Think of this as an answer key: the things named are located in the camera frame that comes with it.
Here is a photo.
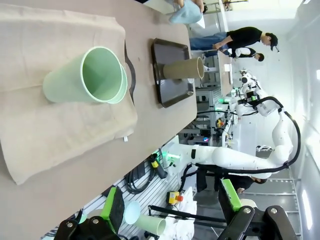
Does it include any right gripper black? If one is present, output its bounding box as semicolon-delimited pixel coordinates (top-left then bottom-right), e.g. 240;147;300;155
242;91;260;105

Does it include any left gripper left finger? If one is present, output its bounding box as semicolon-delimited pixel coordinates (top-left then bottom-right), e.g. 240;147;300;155
53;186;125;240

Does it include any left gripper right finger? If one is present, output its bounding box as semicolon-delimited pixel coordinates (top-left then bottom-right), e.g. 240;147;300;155
218;178;300;240

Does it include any beige pink cloth mat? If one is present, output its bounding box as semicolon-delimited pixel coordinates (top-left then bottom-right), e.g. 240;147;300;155
0;4;139;186

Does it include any light blue cloth mat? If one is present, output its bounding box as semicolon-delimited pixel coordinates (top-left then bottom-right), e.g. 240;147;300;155
168;0;203;25

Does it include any light green bowl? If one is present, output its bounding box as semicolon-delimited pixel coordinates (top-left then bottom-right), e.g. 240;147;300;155
119;63;129;105

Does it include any tall light green cup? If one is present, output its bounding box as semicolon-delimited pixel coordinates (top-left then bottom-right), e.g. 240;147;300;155
42;46;123;104

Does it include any dark brown serving tray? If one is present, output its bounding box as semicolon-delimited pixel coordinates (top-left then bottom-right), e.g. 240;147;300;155
123;39;138;107
150;37;195;109

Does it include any person's left hand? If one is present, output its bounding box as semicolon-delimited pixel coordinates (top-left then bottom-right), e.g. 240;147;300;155
193;0;205;13

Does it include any seated person in black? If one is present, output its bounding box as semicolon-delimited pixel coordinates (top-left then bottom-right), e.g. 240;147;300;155
234;174;268;195

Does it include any brown top background table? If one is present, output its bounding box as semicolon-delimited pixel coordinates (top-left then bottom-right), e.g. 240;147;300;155
217;51;235;97

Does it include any spare light green cup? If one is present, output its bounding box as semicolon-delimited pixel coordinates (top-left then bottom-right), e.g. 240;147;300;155
136;214;167;236

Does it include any white cloth pile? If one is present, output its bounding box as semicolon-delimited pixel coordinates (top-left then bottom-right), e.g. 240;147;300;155
174;186;201;240

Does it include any person in black white top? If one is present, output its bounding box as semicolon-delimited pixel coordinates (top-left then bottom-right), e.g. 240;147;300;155
226;46;265;62

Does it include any black metal rod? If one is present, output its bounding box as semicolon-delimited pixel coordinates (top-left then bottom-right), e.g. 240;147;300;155
147;204;228;226

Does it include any yellow emergency stop box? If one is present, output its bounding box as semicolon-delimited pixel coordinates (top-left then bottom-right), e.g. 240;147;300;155
166;191;184;206

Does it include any person in black cap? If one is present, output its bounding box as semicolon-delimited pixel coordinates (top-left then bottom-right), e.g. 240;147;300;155
189;26;280;53

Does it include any yellow black handheld device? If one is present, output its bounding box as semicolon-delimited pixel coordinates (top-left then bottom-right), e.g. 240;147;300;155
149;153;169;180

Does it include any tall brown cup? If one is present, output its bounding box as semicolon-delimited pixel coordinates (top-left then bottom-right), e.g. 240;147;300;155
162;56;205;81

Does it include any black coiled cable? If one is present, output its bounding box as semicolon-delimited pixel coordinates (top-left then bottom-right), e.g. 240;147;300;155
124;164;157;195

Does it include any grey metal frame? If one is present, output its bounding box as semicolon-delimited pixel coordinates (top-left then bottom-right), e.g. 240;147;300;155
259;172;303;240

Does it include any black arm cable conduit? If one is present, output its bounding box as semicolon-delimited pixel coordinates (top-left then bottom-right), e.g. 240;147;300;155
259;96;301;176

